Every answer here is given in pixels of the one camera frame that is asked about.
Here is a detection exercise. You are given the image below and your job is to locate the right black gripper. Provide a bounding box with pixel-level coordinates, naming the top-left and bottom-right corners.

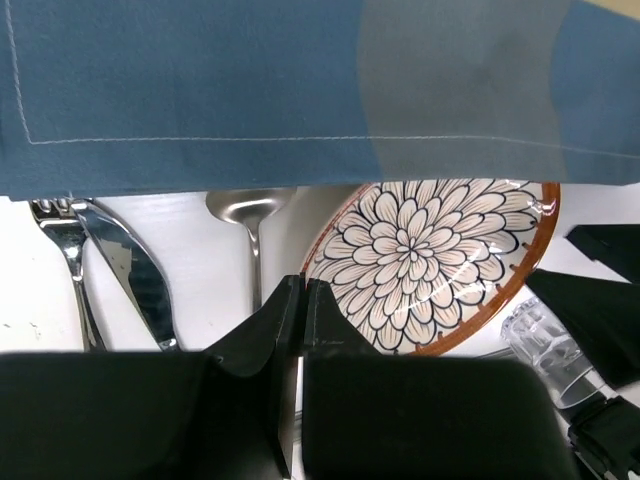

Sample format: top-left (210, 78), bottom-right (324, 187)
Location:
top-left (527, 224), bottom-right (639, 479)

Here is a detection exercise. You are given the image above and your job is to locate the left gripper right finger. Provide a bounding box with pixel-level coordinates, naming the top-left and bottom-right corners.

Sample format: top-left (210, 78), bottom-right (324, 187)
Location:
top-left (301, 280), bottom-right (578, 479)

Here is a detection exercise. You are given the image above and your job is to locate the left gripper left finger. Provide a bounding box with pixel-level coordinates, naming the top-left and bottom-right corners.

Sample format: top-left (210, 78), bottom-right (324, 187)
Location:
top-left (1, 275), bottom-right (300, 479)

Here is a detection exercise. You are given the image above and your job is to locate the clear drinking glass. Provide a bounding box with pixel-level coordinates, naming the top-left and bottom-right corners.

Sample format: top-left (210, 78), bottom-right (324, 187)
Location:
top-left (501, 297), bottom-right (605, 410)

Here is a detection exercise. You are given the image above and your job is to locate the floral ceramic plate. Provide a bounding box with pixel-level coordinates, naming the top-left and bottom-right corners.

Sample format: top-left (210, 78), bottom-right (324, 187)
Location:
top-left (302, 178), bottom-right (561, 355)

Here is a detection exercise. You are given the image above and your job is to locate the silver knife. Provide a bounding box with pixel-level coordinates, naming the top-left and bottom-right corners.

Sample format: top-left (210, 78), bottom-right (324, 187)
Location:
top-left (71, 199), bottom-right (180, 352)

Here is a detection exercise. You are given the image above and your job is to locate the silver spoon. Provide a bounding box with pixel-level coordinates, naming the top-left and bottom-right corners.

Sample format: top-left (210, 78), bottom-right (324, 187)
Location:
top-left (205, 187), bottom-right (297, 312)

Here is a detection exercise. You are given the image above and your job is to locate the silver fork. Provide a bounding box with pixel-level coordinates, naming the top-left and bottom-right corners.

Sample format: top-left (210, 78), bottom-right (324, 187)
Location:
top-left (29, 198), bottom-right (106, 352)

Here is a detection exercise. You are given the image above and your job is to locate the blue beige cloth placemat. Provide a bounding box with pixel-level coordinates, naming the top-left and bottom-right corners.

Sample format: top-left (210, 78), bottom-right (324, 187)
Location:
top-left (1, 0), bottom-right (639, 200)

